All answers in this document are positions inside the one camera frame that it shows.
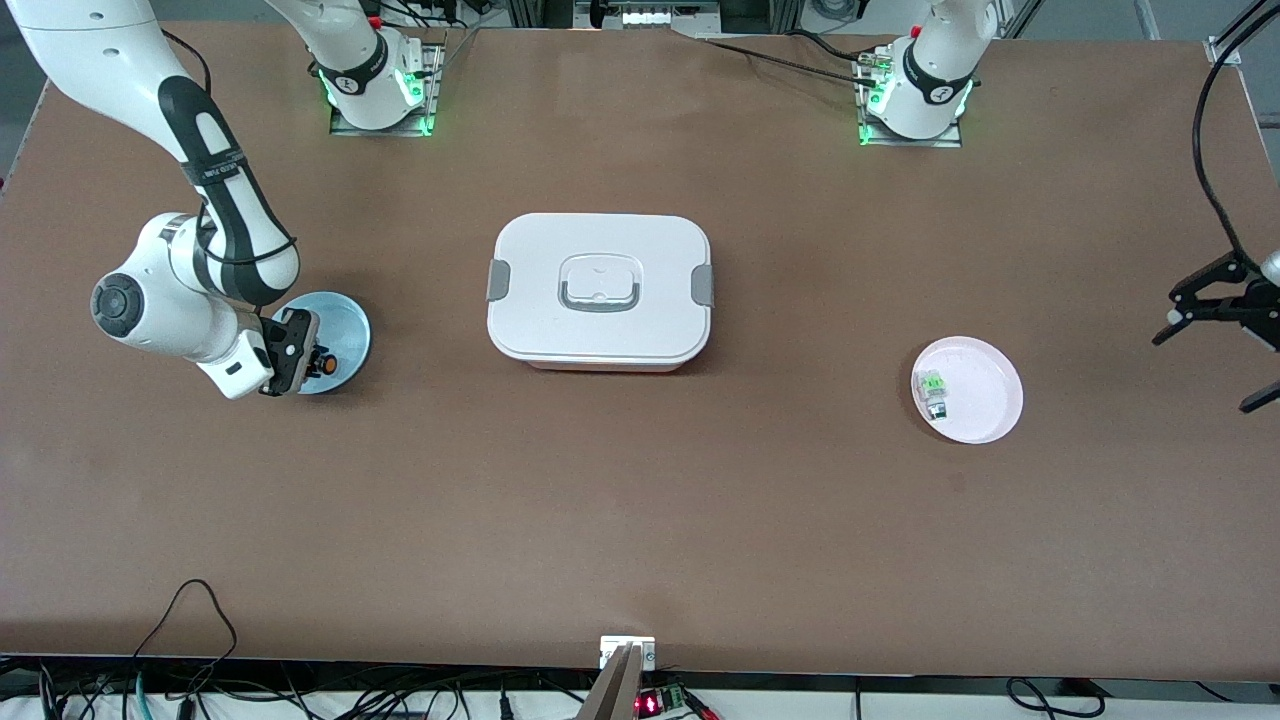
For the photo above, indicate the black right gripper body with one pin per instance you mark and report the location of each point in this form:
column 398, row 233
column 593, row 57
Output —
column 297, row 342

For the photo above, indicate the orange push button switch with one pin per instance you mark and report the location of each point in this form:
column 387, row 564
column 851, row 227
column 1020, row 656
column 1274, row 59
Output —
column 327, row 366

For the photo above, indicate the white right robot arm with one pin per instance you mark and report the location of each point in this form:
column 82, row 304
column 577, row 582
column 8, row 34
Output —
column 100, row 60

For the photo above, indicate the light blue round plate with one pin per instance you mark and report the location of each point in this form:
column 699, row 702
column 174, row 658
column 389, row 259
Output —
column 346, row 320

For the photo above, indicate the white lunch box grey clips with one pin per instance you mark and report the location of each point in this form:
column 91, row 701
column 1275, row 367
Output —
column 530, row 300

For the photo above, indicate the pale pink round plate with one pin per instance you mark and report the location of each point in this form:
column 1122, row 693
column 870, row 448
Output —
column 985, row 390

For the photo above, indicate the aluminium profile strut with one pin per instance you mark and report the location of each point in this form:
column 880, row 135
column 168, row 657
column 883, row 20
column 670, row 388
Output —
column 1240, row 30

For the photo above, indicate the red display circuit module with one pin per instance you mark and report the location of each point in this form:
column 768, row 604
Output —
column 655, row 704

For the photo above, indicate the white power strip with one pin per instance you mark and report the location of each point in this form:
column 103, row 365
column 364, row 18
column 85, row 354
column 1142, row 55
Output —
column 650, row 17

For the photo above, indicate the small aluminium corner bracket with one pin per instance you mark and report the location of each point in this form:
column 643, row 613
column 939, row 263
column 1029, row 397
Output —
column 1222, row 52

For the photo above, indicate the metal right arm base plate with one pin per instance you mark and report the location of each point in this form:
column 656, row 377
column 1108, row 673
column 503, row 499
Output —
column 435, row 95

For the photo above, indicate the green push button switch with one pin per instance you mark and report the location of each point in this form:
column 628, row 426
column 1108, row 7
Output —
column 933, row 390

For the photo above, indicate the grey metal camera bracket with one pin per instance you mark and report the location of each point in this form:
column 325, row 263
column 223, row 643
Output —
column 625, row 655

